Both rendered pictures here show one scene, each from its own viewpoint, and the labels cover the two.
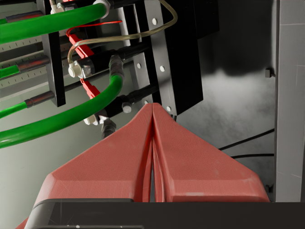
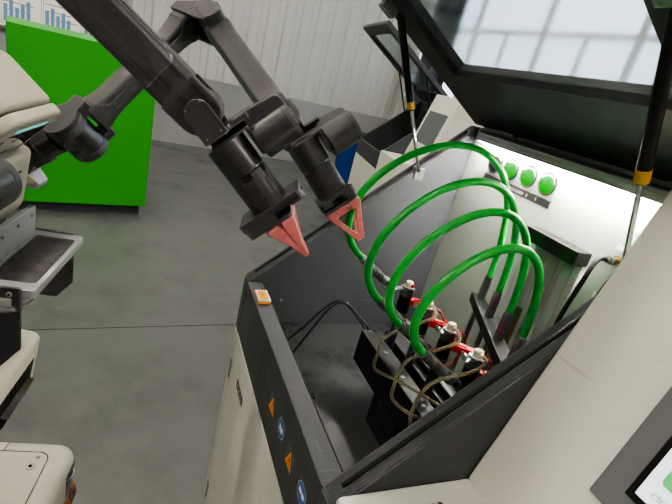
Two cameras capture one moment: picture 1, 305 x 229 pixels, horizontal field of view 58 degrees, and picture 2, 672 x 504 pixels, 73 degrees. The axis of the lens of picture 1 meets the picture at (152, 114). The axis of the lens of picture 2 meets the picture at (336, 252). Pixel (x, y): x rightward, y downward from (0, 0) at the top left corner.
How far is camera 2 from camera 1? 0.60 m
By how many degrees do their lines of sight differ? 33
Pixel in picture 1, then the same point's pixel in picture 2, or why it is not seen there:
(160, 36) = (393, 369)
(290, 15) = (301, 392)
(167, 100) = (374, 336)
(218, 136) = (336, 349)
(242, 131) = (317, 358)
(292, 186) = (266, 317)
